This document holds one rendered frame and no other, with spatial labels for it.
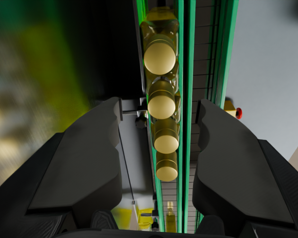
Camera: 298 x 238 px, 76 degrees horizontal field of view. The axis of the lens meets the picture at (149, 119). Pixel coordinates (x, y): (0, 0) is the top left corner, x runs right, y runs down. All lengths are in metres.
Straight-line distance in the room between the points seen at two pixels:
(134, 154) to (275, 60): 0.54
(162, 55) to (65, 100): 0.13
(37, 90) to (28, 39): 0.05
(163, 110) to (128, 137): 0.40
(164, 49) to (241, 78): 0.52
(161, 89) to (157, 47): 0.06
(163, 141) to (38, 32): 0.19
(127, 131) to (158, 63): 0.42
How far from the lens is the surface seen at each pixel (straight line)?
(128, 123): 0.59
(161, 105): 0.23
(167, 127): 0.27
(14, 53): 0.20
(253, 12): 0.66
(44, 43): 0.24
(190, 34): 0.41
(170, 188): 0.80
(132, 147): 0.65
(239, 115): 0.70
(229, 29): 0.42
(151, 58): 0.21
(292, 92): 0.81
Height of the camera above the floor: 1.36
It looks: 57 degrees down
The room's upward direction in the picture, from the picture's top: 174 degrees counter-clockwise
